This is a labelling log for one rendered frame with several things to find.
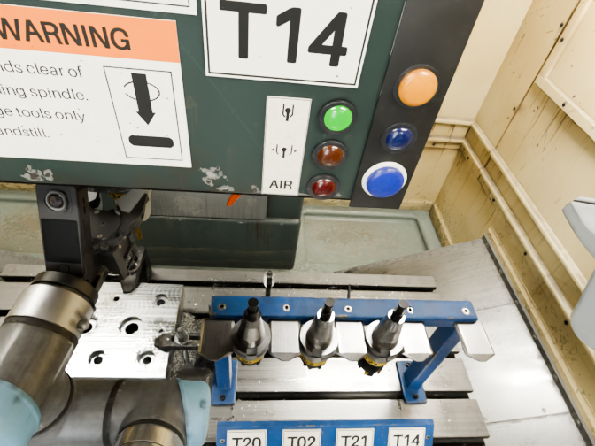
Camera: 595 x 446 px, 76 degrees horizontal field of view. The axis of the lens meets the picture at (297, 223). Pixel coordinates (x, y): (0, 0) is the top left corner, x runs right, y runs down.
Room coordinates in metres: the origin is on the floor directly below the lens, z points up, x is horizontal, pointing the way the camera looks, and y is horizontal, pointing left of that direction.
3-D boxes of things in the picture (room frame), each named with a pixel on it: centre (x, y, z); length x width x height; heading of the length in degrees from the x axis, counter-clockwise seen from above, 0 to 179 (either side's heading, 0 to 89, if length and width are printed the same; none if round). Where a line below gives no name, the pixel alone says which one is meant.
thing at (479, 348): (0.36, -0.34, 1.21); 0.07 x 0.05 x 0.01; 9
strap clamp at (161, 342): (0.38, 0.20, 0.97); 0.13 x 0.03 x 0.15; 99
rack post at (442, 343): (0.41, -0.33, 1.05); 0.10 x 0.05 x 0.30; 9
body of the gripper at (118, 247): (0.28, 0.26, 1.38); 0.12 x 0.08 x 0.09; 1
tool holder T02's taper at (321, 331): (0.31, -0.06, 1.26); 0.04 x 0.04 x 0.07
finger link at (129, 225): (0.34, 0.23, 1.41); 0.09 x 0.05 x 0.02; 168
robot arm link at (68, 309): (0.20, 0.25, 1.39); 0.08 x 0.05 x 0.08; 91
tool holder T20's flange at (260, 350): (0.30, 0.05, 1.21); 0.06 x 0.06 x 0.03
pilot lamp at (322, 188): (0.24, -0.02, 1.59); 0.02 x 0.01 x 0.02; 99
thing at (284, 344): (0.31, -0.01, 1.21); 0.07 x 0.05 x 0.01; 9
